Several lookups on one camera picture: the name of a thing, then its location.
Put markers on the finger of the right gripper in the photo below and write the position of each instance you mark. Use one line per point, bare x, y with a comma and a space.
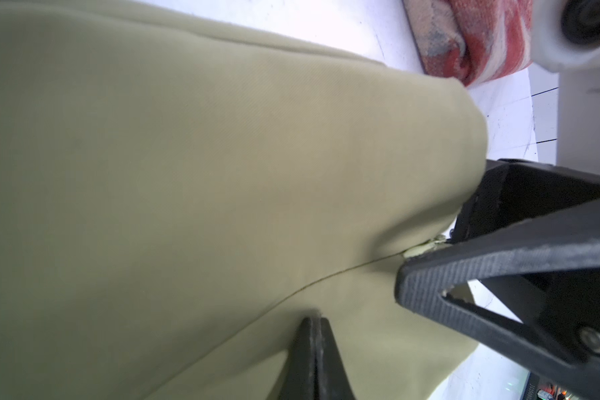
514, 190
530, 292

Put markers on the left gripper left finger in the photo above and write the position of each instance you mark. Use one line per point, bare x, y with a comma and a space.
301, 381

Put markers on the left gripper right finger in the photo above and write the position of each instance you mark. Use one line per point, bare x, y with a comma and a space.
333, 380

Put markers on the red plaid skirt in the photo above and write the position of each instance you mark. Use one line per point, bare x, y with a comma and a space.
474, 41

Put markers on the olive green skirt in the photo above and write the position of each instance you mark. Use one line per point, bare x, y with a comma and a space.
178, 194

